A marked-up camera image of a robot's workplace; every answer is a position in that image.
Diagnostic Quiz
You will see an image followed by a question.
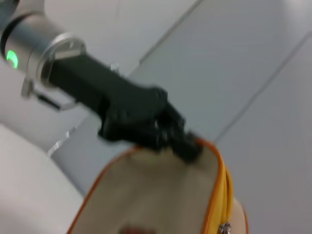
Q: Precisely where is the silver zipper pull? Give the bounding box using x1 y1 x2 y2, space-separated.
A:
218 220 234 234

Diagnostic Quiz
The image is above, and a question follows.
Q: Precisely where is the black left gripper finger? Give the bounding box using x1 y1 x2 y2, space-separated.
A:
136 121 203 164
157 101 199 140

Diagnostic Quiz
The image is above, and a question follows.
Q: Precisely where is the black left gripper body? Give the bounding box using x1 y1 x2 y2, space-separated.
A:
45 54 169 145

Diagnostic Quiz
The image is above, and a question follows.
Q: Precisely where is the beige food bag orange trim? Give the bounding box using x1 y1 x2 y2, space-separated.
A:
66 137 249 234

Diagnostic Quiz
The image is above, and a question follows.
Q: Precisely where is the grey wrist cable with connector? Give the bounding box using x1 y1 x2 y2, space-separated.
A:
20 77 74 111

